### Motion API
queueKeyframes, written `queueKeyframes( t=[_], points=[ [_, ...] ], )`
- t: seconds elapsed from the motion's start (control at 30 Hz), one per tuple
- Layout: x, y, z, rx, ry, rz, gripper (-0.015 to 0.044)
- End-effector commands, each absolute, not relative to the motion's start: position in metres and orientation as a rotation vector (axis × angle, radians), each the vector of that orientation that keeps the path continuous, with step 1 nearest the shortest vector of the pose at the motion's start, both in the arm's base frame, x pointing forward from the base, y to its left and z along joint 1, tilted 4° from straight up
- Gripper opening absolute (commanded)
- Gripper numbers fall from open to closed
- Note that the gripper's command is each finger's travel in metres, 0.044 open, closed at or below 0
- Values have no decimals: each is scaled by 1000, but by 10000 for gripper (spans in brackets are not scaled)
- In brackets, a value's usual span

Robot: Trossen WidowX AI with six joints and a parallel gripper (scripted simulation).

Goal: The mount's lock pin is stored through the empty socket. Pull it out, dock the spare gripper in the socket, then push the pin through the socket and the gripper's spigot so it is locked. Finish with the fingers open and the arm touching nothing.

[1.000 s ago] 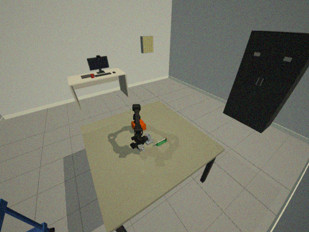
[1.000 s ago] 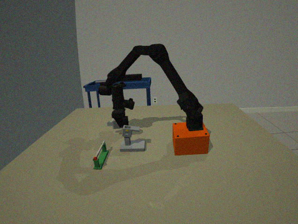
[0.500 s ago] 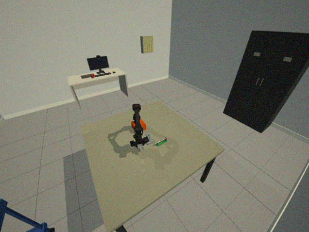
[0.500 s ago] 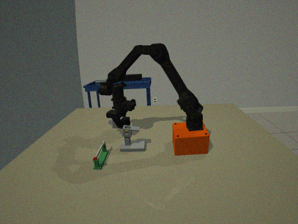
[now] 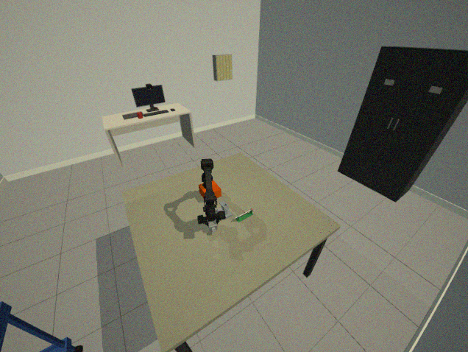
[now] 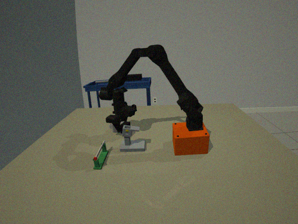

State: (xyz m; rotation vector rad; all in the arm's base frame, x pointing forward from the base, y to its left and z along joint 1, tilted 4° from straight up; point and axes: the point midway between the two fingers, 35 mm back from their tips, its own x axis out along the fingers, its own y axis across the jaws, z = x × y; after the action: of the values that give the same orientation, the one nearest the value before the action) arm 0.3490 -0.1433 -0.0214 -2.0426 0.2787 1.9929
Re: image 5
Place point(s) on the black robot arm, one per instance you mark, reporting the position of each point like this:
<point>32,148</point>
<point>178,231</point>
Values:
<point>209,198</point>

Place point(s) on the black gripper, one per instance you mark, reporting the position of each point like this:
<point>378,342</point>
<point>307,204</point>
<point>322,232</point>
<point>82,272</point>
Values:
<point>219,216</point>

